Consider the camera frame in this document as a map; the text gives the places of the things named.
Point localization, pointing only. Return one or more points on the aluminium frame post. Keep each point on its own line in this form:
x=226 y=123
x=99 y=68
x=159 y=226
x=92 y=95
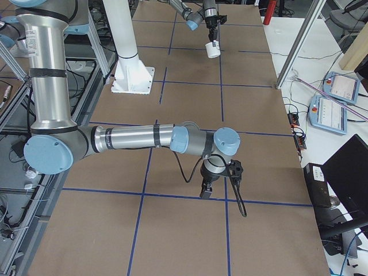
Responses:
x=305 y=28

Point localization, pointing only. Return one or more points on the near blue teach pendant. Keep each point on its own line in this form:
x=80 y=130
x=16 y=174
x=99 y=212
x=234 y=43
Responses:
x=328 y=115

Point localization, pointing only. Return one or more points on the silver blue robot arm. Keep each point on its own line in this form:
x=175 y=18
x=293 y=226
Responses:
x=57 y=141
x=207 y=12

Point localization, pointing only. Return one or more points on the black laptop computer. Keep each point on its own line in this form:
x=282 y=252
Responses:
x=346 y=173

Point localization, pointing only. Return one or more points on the grey office chair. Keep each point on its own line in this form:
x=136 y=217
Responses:
x=352 y=18

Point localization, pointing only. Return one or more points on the blue teach pendant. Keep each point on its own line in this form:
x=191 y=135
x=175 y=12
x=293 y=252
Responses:
x=328 y=115
x=342 y=87

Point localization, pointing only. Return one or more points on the far blue teach pendant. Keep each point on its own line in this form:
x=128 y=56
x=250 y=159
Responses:
x=342 y=87

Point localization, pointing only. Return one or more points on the black orange usb hub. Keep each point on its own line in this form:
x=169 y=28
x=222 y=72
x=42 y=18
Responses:
x=298 y=134

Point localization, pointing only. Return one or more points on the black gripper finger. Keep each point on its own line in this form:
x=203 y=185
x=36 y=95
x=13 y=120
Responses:
x=206 y=189
x=213 y=33

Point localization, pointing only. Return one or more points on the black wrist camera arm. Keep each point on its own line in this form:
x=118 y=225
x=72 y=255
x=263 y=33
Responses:
x=221 y=19
x=235 y=170

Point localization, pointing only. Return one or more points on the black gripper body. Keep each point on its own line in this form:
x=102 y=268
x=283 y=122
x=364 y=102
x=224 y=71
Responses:
x=208 y=175
x=212 y=22

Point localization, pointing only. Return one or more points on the white mug with smiley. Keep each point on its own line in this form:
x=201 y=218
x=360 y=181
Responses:
x=213 y=49

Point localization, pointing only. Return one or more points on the wooden beam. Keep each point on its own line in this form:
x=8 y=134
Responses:
x=356 y=52

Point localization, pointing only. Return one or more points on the white camera mast pillar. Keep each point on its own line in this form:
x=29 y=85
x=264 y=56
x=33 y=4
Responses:
x=131 y=75

